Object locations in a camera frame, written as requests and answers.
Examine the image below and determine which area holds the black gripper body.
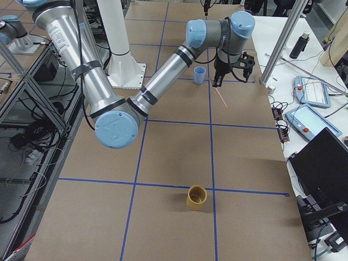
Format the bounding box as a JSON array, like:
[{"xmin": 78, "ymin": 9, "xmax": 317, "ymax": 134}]
[{"xmin": 214, "ymin": 58, "xmax": 231, "ymax": 77}]

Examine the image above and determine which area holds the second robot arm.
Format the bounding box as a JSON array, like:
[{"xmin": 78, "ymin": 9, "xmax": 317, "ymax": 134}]
[{"xmin": 1, "ymin": 15, "xmax": 39, "ymax": 55}]

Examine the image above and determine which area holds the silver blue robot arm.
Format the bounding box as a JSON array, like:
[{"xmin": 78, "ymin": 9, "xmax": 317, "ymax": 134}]
[{"xmin": 21, "ymin": 1, "xmax": 256, "ymax": 148}]

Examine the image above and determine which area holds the blue plastic cup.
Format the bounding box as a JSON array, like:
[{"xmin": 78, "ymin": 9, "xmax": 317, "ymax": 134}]
[{"xmin": 194, "ymin": 66, "xmax": 206, "ymax": 84}]

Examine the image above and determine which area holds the tan wooden cup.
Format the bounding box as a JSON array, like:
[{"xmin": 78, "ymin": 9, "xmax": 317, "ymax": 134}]
[{"xmin": 186, "ymin": 185, "xmax": 207, "ymax": 211}]

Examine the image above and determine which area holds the small metal cylinder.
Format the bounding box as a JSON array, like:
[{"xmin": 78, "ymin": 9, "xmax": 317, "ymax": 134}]
[{"xmin": 266, "ymin": 85, "xmax": 276, "ymax": 95}]

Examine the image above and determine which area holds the metal reacher stick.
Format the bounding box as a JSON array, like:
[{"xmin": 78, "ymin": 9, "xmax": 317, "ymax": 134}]
[{"xmin": 279, "ymin": 57, "xmax": 347, "ymax": 98}]

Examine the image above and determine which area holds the black water bottle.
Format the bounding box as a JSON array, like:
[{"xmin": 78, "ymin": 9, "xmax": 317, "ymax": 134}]
[{"xmin": 289, "ymin": 31, "xmax": 309, "ymax": 59}]

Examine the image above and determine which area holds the orange relay board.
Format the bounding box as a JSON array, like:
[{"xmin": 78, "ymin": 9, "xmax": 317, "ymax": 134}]
[{"xmin": 271, "ymin": 108, "xmax": 290, "ymax": 143}]

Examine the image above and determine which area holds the blue teach pendant far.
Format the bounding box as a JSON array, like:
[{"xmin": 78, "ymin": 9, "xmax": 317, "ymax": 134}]
[{"xmin": 294, "ymin": 76, "xmax": 331, "ymax": 109}]

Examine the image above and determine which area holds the blue teach pendant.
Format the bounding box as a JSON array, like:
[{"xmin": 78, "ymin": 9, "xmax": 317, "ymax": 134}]
[
  {"xmin": 294, "ymin": 76, "xmax": 331, "ymax": 109},
  {"xmin": 285, "ymin": 104, "xmax": 342, "ymax": 141}
]

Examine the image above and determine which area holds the blue teach pendant near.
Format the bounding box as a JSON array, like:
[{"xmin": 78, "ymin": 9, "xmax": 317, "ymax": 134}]
[{"xmin": 285, "ymin": 104, "xmax": 342, "ymax": 141}]

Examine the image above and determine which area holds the black laptop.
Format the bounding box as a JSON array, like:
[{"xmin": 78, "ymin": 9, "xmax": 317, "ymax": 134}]
[{"xmin": 290, "ymin": 127, "xmax": 347, "ymax": 207}]

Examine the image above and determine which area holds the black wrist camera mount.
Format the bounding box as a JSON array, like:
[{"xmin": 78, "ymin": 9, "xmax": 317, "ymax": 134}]
[{"xmin": 234, "ymin": 52, "xmax": 255, "ymax": 83}]

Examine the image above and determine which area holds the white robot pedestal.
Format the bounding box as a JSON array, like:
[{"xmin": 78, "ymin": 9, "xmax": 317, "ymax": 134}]
[{"xmin": 97, "ymin": 0, "xmax": 146, "ymax": 89}]

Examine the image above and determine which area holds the aluminium frame post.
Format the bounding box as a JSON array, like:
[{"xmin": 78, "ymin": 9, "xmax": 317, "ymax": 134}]
[{"xmin": 260, "ymin": 0, "xmax": 308, "ymax": 85}]

